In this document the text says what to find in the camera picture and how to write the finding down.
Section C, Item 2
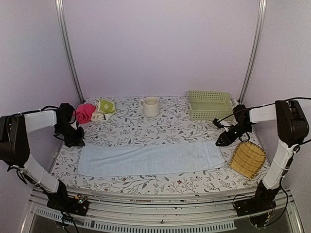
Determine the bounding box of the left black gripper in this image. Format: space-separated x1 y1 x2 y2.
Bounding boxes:
54 122 85 147

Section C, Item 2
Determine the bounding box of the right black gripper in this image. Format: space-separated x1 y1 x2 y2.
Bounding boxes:
216 122 252 146

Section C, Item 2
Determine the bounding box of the light blue towel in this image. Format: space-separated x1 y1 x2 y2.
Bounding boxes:
78 142 225 177

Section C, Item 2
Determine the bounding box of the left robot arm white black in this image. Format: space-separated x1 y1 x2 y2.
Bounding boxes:
0 103 89 216

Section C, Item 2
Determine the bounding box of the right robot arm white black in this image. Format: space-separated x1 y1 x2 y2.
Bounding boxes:
213 97 309 216

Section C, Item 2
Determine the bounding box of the yellow bamboo tray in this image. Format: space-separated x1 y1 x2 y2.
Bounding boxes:
229 141 267 179

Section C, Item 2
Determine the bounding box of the pink rolled towel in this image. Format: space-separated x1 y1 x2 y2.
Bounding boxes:
73 103 96 124

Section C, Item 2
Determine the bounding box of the green plastic basket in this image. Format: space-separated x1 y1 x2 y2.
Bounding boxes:
188 90 233 121

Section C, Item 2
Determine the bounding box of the cream green patterned towel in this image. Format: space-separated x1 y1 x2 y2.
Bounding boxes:
91 99 116 121

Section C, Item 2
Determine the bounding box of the cream ceramic mug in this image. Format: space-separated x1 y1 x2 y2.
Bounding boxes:
138 97 160 117

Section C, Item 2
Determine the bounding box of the right aluminium frame post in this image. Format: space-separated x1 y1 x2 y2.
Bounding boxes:
238 0 267 103

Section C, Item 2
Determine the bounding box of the aluminium frame post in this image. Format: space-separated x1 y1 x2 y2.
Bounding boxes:
238 0 267 103
55 0 85 103

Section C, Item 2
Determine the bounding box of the left aluminium frame post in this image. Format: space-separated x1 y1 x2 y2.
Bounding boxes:
55 0 85 103

